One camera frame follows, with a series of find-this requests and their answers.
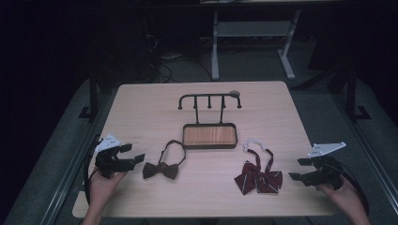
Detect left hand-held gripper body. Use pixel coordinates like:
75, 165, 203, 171
94, 133, 136, 180

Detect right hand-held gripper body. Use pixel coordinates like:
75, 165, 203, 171
300, 141, 347, 191

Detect dark maroon bow tie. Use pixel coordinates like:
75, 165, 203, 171
142, 139, 188, 181

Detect red striped bow tie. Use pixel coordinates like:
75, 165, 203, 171
233, 138, 283, 196

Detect black hook rack wooden base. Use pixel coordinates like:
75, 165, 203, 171
177, 92, 243, 150

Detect person's left hand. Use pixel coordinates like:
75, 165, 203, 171
88, 170, 128, 205

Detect person's right hand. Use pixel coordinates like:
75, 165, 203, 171
314, 175, 361, 215

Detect black metal stand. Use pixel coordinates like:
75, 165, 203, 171
77, 67, 108, 122
344, 64, 373, 124

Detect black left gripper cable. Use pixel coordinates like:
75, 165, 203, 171
83, 134, 103, 205

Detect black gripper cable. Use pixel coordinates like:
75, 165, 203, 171
328, 161, 371, 218
83, 134, 103, 205

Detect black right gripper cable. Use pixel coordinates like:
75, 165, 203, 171
328, 161, 371, 218

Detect grey metal rail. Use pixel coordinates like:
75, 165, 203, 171
330, 90, 398, 205
39, 93, 115, 225

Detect black floor cables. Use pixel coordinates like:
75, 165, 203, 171
142, 18, 214, 84

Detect white metal desk frame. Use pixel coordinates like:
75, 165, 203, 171
210, 8, 302, 82

